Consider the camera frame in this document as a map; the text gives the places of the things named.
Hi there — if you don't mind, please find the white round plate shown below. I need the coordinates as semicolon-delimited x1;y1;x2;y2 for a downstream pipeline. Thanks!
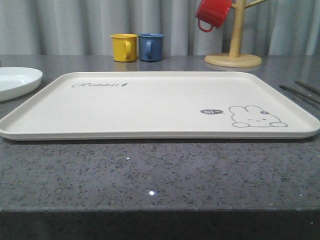
0;67;43;102

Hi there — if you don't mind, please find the silver metal chopsticks pair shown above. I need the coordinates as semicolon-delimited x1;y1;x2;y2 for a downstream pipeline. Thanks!
295;81;320;96

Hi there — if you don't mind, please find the silver metal fork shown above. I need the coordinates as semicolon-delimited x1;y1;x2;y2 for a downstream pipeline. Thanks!
279;85;320;104

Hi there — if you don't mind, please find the cream rabbit serving tray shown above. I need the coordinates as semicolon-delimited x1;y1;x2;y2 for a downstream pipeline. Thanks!
0;71;320;141

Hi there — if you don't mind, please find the blue enamel mug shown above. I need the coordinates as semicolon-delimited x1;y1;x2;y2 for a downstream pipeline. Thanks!
138;33;164;62

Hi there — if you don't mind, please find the yellow enamel mug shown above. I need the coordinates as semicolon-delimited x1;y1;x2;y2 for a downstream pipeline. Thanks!
110;33;138;62

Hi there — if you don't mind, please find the wooden mug tree stand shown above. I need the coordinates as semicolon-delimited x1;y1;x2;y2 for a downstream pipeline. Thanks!
204;0;266;68

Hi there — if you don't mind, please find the red enamel mug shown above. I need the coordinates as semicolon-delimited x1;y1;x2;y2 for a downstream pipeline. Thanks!
196;0;232;33

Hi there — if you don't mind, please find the grey pleated curtain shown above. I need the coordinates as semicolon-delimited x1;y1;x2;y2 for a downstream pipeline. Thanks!
0;0;320;56

